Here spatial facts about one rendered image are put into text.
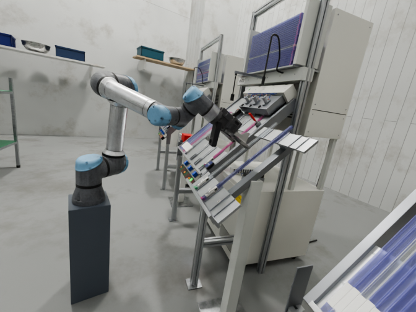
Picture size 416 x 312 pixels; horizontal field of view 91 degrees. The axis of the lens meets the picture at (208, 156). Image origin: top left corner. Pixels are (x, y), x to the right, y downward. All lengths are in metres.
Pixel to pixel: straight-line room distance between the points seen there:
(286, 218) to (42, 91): 5.15
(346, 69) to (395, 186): 2.53
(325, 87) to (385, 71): 2.56
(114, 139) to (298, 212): 1.30
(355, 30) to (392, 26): 2.55
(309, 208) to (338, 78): 0.89
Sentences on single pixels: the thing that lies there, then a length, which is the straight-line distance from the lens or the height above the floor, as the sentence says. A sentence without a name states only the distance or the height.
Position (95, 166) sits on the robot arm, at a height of 0.75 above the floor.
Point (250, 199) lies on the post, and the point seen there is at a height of 0.73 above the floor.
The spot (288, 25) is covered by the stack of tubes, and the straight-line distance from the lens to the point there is 1.50.
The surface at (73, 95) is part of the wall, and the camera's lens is 5.56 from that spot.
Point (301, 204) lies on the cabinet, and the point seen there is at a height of 0.51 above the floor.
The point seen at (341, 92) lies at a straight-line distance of 1.60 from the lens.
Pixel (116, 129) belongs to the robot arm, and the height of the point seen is 0.92.
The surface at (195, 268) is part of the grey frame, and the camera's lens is 1.43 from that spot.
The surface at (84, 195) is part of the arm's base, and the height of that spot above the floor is 0.60.
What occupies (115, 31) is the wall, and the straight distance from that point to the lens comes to 5.78.
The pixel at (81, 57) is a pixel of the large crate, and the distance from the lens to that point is 5.02.
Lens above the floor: 1.10
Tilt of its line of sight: 14 degrees down
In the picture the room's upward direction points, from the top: 8 degrees clockwise
